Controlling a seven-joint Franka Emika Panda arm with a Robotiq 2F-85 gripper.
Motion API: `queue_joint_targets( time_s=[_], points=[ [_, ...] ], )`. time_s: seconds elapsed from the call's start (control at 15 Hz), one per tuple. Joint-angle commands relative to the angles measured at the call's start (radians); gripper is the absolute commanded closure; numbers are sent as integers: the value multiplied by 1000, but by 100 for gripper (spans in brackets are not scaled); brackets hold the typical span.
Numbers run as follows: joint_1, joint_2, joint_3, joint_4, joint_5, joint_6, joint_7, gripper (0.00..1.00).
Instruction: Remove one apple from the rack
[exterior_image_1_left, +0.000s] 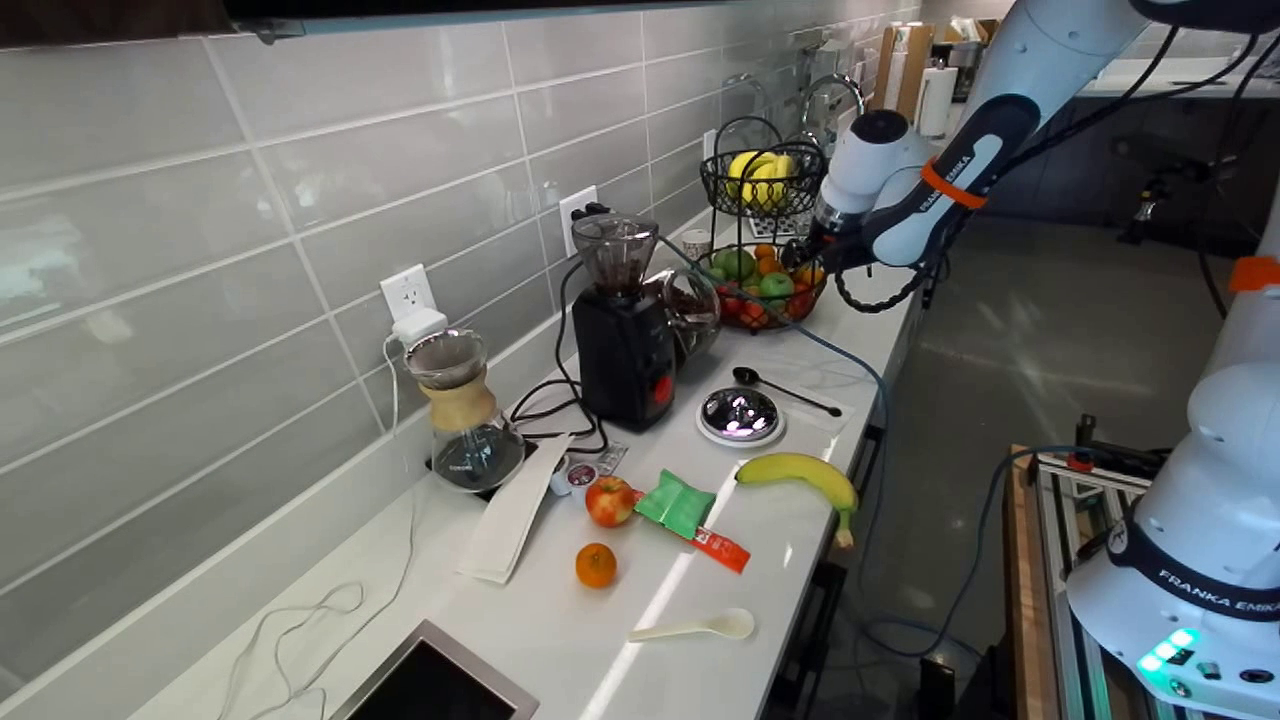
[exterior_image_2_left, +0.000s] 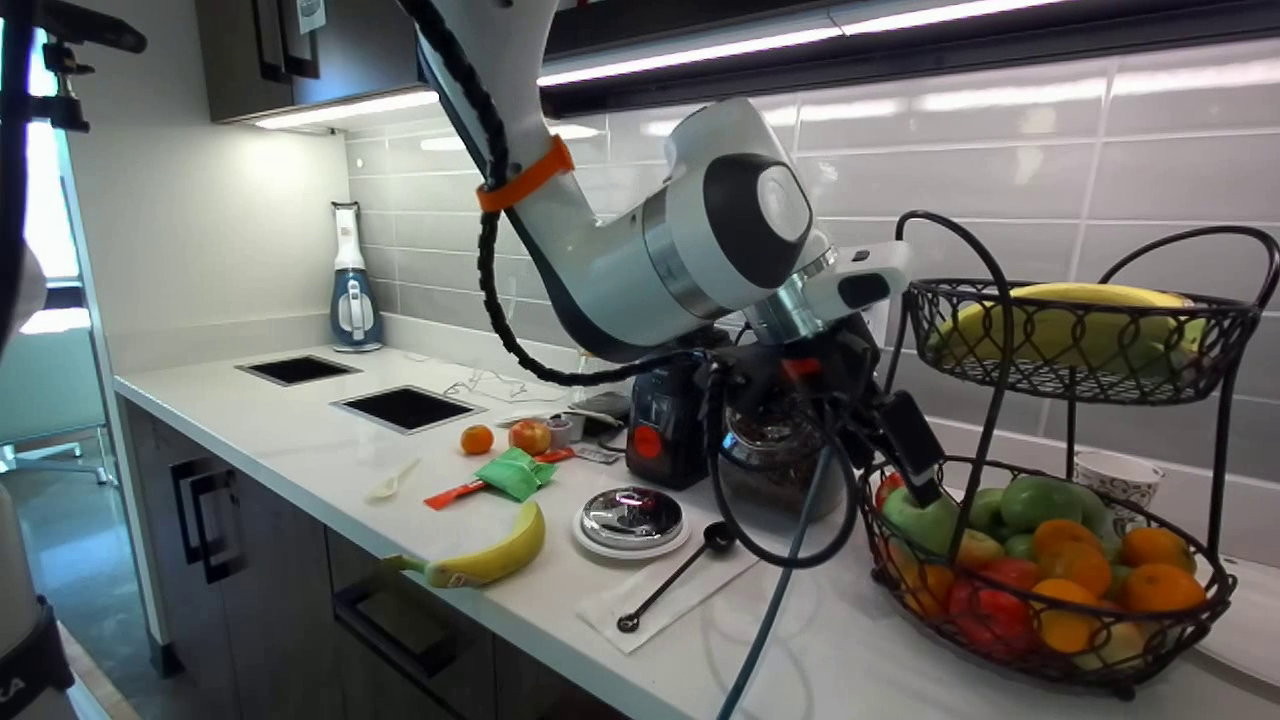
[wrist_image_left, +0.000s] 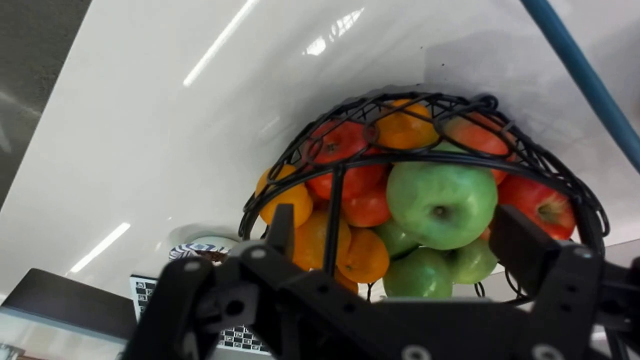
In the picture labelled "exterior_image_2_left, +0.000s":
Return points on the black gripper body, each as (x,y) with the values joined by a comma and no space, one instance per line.
(805,382)

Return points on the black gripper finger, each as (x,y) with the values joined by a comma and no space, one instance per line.
(915,446)

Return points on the plain green apple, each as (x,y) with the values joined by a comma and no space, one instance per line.
(923,522)

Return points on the dark red apple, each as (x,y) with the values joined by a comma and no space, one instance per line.
(890,480)

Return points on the small green apple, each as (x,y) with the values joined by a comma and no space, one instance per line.
(990,510)

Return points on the yellow-red apple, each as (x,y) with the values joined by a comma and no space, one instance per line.
(981,551)

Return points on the large green apple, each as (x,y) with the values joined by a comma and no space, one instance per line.
(1053,500)

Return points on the pale yellow apple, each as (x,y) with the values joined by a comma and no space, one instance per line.
(1123,647)

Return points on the glass coffee jar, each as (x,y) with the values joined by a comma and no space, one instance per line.
(766,466)

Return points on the orange fruit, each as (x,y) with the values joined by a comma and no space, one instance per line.
(1065,621)
(1084,570)
(1065,538)
(933,591)
(1159,544)
(1166,591)

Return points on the black coffee grinder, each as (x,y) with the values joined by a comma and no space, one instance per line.
(664,441)

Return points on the greenish yellow banana bunch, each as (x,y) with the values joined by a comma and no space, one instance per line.
(1065,341)

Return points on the patterned white bowl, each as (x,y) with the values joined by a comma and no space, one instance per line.
(1117,476)

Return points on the black foil packet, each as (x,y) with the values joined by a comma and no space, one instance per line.
(598,424)

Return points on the black measuring spoon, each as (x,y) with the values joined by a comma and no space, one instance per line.
(681,574)

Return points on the ripe yellow banana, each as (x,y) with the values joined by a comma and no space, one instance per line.
(1104,295)

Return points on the white paper napkin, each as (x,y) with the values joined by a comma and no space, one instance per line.
(664,615)

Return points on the red-orange round fruit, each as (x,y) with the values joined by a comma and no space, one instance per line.
(529,438)

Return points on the green packet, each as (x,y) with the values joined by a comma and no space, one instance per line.
(515,473)

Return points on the clear plastic wrap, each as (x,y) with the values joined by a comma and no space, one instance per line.
(487,388)

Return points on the small orange tangerine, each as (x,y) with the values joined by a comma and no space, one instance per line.
(477,441)

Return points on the yellow banana green stem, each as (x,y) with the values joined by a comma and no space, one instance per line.
(496,556)

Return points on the orange strip wrapper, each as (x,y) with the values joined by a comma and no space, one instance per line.
(455,494)

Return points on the white plastic utensil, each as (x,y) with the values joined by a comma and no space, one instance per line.
(395,480)

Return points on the dark lower cabinet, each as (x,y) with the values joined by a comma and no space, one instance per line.
(282,584)

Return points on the dark narrow upper cabinet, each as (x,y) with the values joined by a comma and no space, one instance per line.
(253,53)

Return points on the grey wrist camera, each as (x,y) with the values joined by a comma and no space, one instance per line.
(862,280)

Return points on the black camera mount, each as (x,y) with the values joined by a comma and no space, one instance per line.
(81,25)

